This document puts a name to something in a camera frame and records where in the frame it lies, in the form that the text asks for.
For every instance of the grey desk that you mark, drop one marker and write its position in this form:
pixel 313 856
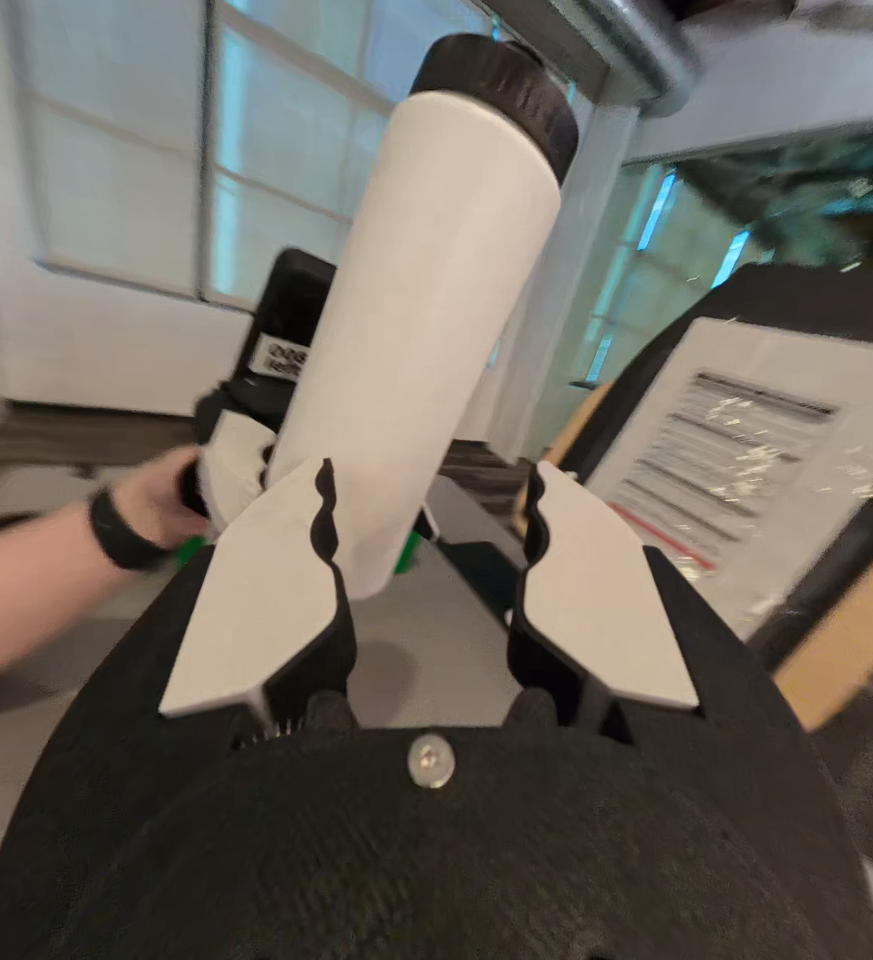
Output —
pixel 421 660

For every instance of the large paned window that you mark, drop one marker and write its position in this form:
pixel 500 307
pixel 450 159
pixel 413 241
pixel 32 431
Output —
pixel 121 135

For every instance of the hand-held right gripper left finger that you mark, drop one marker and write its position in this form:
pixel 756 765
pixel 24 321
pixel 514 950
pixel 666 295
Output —
pixel 256 615

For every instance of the silver ventilation duct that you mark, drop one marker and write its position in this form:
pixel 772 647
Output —
pixel 616 45

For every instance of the black wristband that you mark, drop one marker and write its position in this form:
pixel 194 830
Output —
pixel 121 532

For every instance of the person's left forearm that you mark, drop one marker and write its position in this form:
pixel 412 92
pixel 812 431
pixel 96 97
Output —
pixel 24 592

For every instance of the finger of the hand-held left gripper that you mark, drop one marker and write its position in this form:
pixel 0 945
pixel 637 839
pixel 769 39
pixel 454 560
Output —
pixel 430 525
pixel 238 465

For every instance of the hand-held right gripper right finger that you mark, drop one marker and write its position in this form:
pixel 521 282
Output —
pixel 601 607

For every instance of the green plastic bin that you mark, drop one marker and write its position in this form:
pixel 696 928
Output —
pixel 406 555

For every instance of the glass partition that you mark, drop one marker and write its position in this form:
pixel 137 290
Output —
pixel 646 285

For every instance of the white bottle with black cap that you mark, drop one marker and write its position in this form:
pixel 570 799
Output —
pixel 421 300

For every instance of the laminated instruction sheet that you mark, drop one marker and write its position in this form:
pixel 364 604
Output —
pixel 744 487

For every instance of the person's left hand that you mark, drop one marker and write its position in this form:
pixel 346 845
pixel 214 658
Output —
pixel 155 495

